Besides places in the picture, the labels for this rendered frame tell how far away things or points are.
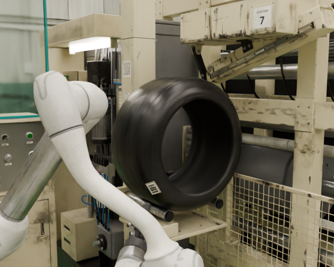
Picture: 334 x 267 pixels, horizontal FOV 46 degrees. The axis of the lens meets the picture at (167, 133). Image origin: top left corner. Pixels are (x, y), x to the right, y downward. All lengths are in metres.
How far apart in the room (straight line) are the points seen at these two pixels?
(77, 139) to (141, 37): 0.92
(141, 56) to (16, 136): 0.74
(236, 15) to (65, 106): 0.91
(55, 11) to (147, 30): 9.32
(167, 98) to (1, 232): 0.77
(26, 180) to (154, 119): 0.51
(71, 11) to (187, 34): 9.42
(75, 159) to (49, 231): 1.14
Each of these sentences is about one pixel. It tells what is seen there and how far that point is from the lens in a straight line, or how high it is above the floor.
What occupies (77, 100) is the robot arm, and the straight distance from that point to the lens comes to 1.18.
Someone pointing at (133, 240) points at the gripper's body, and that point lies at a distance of 1.29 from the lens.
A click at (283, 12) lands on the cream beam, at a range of 1.66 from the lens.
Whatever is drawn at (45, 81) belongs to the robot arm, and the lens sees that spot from 1.16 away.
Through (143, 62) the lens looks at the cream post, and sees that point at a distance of 1.94.
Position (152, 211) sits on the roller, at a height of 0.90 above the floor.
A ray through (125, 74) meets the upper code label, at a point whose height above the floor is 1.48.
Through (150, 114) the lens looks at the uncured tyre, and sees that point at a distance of 1.53.
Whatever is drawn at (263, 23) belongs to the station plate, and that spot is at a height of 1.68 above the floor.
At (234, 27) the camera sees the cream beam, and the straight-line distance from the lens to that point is 1.76.
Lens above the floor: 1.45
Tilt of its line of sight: 8 degrees down
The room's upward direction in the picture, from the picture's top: straight up
